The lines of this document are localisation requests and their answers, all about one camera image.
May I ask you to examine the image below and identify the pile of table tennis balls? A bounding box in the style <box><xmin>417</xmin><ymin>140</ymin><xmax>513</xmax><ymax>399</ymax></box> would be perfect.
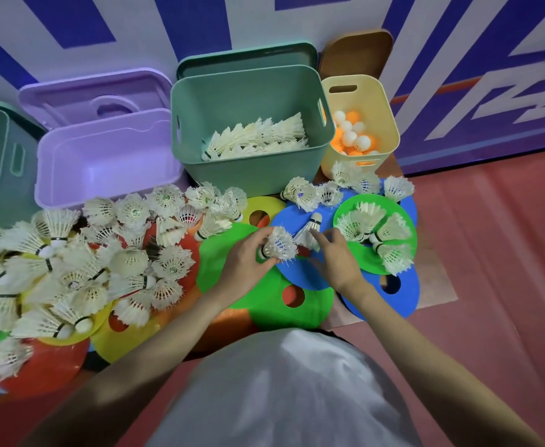
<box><xmin>330</xmin><ymin>110</ymin><xmax>381</xmax><ymax>166</ymax></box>

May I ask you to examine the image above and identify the person's left forearm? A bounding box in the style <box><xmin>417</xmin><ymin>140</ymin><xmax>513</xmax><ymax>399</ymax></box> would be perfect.
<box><xmin>21</xmin><ymin>281</ymin><xmax>237</xmax><ymax>447</ymax></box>

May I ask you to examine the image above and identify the person's right hand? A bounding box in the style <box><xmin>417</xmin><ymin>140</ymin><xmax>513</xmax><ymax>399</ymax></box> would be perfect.
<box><xmin>309</xmin><ymin>227</ymin><xmax>372</xmax><ymax>297</ymax></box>

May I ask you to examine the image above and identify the blue flat marker disc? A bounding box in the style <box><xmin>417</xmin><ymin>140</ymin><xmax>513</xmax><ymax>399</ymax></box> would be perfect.
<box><xmin>269</xmin><ymin>204</ymin><xmax>349</xmax><ymax>292</ymax></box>
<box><xmin>338</xmin><ymin>178</ymin><xmax>421</xmax><ymax>320</ymax></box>

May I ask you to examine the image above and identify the large green plastic bin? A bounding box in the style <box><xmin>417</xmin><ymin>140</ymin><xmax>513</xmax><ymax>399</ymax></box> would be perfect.
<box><xmin>170</xmin><ymin>64</ymin><xmax>336</xmax><ymax>199</ymax></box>

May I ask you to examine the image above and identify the purple plastic bin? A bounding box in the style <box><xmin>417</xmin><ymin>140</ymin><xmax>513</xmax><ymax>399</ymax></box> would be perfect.
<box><xmin>34</xmin><ymin>108</ymin><xmax>186</xmax><ymax>210</ymax></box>

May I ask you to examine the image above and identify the brown plastic bin lid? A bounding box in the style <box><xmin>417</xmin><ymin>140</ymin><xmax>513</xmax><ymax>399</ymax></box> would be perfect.
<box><xmin>318</xmin><ymin>29</ymin><xmax>394</xmax><ymax>82</ymax></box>

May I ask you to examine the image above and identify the yellow flat marker disc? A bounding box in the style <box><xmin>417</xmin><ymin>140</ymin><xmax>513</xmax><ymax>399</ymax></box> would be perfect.
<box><xmin>19</xmin><ymin>293</ymin><xmax>113</xmax><ymax>347</ymax></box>
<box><xmin>90</xmin><ymin>310</ymin><xmax>162</xmax><ymax>364</ymax></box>
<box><xmin>241</xmin><ymin>196</ymin><xmax>287</xmax><ymax>229</ymax></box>

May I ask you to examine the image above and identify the yellow plastic bin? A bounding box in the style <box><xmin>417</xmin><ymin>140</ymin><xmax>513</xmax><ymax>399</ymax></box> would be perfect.
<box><xmin>319</xmin><ymin>74</ymin><xmax>400</xmax><ymax>181</ymax></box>

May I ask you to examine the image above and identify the purple plastic bin lid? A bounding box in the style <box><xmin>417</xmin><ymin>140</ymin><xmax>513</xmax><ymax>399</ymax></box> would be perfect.
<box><xmin>18</xmin><ymin>68</ymin><xmax>174</xmax><ymax>131</ymax></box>

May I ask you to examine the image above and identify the heap of binned white shuttlecocks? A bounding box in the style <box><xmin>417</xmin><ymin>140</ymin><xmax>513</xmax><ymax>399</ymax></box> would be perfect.
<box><xmin>201</xmin><ymin>112</ymin><xmax>310</xmax><ymax>162</ymax></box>

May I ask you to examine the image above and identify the orange flat marker disc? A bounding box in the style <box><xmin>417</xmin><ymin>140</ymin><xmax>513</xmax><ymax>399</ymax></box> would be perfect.
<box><xmin>154</xmin><ymin>284</ymin><xmax>260</xmax><ymax>353</ymax></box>

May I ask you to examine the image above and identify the small cluster of white shuttlecocks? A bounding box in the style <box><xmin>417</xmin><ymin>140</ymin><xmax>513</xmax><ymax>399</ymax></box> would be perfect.
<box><xmin>280</xmin><ymin>161</ymin><xmax>416</xmax><ymax>276</ymax></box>

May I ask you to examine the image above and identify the person's left hand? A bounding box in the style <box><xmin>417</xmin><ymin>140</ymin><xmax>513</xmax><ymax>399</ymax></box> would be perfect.
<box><xmin>212</xmin><ymin>226</ymin><xmax>279</xmax><ymax>299</ymax></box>

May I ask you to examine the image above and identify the teal plastic bin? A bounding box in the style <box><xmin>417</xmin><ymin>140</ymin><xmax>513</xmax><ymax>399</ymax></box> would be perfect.
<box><xmin>0</xmin><ymin>98</ymin><xmax>48</xmax><ymax>231</ymax></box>

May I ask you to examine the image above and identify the person's right forearm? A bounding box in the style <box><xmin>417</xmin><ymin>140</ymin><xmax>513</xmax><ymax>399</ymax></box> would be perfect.
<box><xmin>342</xmin><ymin>278</ymin><xmax>545</xmax><ymax>447</ymax></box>

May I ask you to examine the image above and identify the green plastic bin lid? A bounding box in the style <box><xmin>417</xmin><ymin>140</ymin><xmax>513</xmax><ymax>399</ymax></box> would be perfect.
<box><xmin>177</xmin><ymin>42</ymin><xmax>320</xmax><ymax>80</ymax></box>

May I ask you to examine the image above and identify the person's white shirt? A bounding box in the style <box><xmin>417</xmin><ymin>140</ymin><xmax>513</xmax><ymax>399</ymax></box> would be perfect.
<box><xmin>146</xmin><ymin>327</ymin><xmax>423</xmax><ymax>447</ymax></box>

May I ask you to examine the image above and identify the white feather shuttlecock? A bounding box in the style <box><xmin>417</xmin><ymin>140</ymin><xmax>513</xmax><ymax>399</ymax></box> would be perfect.
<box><xmin>295</xmin><ymin>212</ymin><xmax>324</xmax><ymax>253</ymax></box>
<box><xmin>259</xmin><ymin>226</ymin><xmax>299</xmax><ymax>264</ymax></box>

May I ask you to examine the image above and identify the large pile of white shuttlecocks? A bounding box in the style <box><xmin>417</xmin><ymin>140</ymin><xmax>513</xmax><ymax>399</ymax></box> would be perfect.
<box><xmin>0</xmin><ymin>182</ymin><xmax>249</xmax><ymax>383</ymax></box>

